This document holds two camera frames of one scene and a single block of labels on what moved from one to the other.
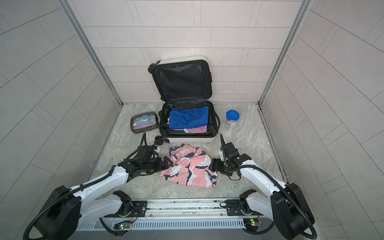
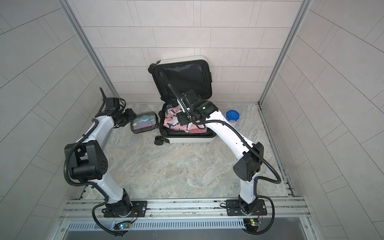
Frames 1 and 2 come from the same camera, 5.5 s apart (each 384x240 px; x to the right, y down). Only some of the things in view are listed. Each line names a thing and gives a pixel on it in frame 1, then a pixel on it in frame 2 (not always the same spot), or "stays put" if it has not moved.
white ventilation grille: x=217 y=224 stays put
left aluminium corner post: x=74 y=19 stays put
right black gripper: x=217 y=166 to x=182 y=118
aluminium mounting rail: x=185 y=209 stays put
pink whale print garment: x=189 y=166 to x=171 y=120
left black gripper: x=162 y=167 to x=130 y=113
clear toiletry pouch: x=143 y=122 stays put
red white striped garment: x=196 y=130 stays put
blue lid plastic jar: x=232 y=116 stays put
